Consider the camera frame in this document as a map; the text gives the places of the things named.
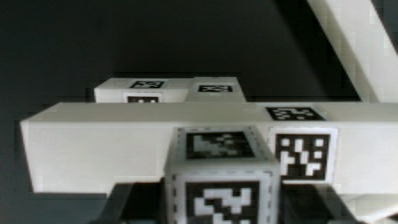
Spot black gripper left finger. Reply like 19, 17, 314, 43
87, 182, 166, 224

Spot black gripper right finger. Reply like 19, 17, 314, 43
278, 184, 362, 224

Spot white tagged leg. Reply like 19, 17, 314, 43
163, 127, 280, 224

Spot white chair back part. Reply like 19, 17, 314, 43
21, 102, 398, 194

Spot white chair seat part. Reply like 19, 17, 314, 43
341, 194, 398, 224

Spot white chair leg with tag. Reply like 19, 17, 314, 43
184, 77, 245, 102

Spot white U-shaped fence frame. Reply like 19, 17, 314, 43
305, 0, 398, 103

